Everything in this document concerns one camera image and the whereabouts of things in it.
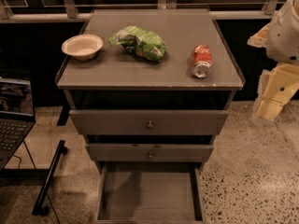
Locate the black laptop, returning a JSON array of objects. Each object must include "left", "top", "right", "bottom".
[{"left": 0, "top": 77, "right": 36, "bottom": 170}]

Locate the metal window railing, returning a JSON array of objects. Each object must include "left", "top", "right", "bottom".
[{"left": 0, "top": 0, "right": 286, "bottom": 22}]

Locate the grey drawer cabinet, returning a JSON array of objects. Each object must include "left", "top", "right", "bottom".
[{"left": 57, "top": 9, "right": 244, "bottom": 224}]

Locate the green rice chip bag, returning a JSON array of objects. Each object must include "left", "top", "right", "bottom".
[{"left": 108, "top": 26, "right": 167, "bottom": 63}]

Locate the red coca-cola can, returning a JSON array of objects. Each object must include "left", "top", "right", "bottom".
[{"left": 192, "top": 45, "right": 212, "bottom": 78}]

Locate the black stand leg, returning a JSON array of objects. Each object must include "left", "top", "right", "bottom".
[{"left": 32, "top": 140, "right": 68, "bottom": 216}]

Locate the white paper bowl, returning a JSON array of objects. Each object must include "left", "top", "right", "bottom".
[{"left": 62, "top": 35, "right": 104, "bottom": 61}]

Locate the top grey drawer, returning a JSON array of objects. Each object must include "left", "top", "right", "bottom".
[{"left": 69, "top": 110, "right": 228, "bottom": 135}]

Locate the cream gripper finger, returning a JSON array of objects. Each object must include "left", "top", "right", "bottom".
[
  {"left": 247, "top": 24, "right": 269, "bottom": 48},
  {"left": 253, "top": 99, "right": 283, "bottom": 121}
]

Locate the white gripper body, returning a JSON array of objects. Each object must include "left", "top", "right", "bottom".
[{"left": 258, "top": 63, "right": 299, "bottom": 105}]

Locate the open bottom grey drawer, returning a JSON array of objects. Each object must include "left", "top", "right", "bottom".
[{"left": 93, "top": 163, "right": 207, "bottom": 224}]

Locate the middle grey drawer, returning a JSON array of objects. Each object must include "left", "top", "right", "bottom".
[{"left": 86, "top": 144, "right": 213, "bottom": 162}]

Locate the black cable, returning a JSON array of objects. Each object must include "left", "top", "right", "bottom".
[{"left": 12, "top": 139, "right": 62, "bottom": 224}]

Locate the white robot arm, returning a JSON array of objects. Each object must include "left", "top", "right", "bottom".
[{"left": 248, "top": 0, "right": 299, "bottom": 120}]

